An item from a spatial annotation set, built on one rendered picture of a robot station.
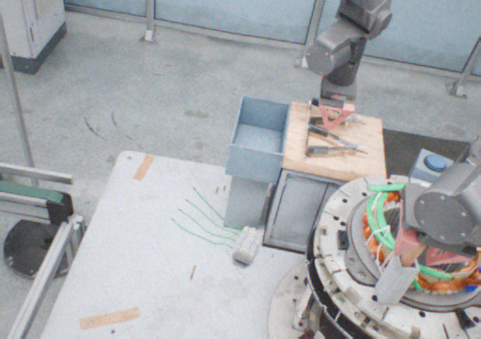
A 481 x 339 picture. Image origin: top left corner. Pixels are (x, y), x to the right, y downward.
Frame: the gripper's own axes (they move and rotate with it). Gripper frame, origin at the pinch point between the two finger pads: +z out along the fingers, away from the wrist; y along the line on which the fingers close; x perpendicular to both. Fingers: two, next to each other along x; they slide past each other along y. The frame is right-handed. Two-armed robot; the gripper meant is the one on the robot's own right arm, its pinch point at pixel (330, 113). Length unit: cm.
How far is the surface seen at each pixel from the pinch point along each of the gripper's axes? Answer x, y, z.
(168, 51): -80, -176, 111
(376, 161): 10.0, 9.7, 2.4
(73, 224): -56, 12, 39
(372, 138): 9.6, 2.6, 2.6
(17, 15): -146, -127, 72
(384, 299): 8.3, 43.3, -2.8
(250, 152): -14.7, 13.0, 2.7
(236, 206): -16.0, 11.1, 21.8
